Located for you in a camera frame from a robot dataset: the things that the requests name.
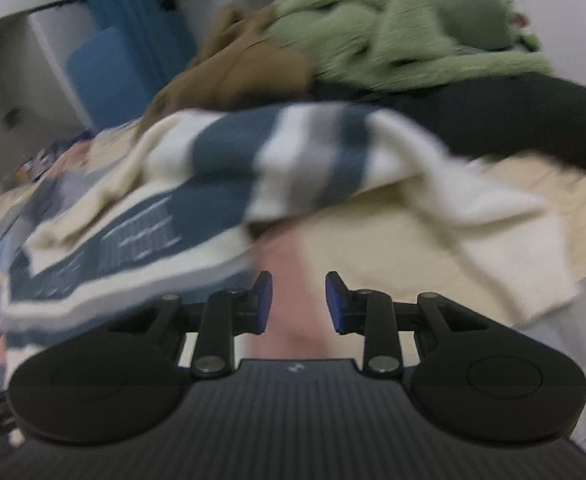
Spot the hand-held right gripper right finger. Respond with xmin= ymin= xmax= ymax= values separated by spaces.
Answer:
xmin=325 ymin=271 xmax=491 ymax=380

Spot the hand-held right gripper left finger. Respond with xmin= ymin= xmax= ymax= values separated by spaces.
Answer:
xmin=106 ymin=271 xmax=273 ymax=380

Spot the white grey blue striped sweater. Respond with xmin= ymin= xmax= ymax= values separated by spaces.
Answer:
xmin=0 ymin=102 xmax=581 ymax=333

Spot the patchwork quilt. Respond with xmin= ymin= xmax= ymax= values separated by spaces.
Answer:
xmin=0 ymin=130 xmax=586 ymax=456

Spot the brown hoodie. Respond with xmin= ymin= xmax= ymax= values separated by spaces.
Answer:
xmin=140 ymin=2 xmax=314 ymax=131

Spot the small bedside clutter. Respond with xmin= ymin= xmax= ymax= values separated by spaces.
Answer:
xmin=16 ymin=130 xmax=96 ymax=183

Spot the black garment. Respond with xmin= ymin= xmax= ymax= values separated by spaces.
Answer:
xmin=308 ymin=72 xmax=586 ymax=176

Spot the blue cloth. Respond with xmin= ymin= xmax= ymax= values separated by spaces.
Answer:
xmin=66 ymin=27 xmax=166 ymax=133

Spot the green fleece jacket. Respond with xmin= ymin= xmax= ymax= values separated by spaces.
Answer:
xmin=265 ymin=0 xmax=554 ymax=93

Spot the grey wardrobe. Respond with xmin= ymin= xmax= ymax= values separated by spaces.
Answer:
xmin=0 ymin=0 xmax=99 ymax=191

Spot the black stick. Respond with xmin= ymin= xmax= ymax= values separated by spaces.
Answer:
xmin=23 ymin=0 xmax=89 ymax=13

